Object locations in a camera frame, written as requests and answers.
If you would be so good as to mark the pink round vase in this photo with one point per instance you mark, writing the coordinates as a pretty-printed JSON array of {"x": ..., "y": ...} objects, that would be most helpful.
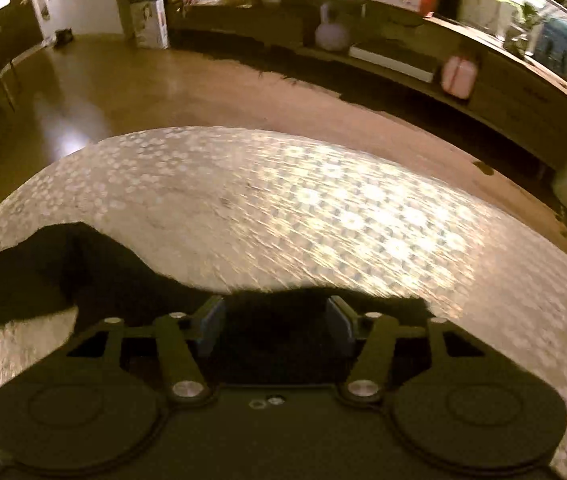
[{"x": 331, "y": 35}]

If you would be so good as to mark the long wooden sideboard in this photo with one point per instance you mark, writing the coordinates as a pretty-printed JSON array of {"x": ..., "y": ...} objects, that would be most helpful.
[{"x": 513, "y": 85}]

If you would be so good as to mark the flat white box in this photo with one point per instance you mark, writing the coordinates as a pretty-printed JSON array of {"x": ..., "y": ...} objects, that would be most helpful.
[{"x": 393, "y": 62}]

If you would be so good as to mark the dark wooden chair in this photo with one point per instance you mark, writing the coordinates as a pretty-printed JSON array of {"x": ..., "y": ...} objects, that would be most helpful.
[{"x": 1, "y": 60}]

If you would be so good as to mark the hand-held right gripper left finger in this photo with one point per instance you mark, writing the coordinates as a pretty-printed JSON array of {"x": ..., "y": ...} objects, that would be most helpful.
[{"x": 212, "y": 327}]

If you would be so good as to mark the pink box with ribbon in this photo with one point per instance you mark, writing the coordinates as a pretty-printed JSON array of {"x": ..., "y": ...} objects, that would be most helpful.
[{"x": 458, "y": 77}]

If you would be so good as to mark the black garment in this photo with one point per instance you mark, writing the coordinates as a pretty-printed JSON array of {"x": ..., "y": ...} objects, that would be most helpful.
[{"x": 88, "y": 270}]

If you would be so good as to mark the printed cardboard box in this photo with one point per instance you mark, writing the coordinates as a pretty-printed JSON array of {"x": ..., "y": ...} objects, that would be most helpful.
[{"x": 149, "y": 25}]

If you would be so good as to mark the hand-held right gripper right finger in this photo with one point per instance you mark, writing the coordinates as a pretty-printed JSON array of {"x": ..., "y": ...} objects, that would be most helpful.
[{"x": 339, "y": 327}]

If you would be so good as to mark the pair of dark shoes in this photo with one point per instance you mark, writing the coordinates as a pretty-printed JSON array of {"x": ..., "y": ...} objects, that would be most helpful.
[{"x": 64, "y": 36}]

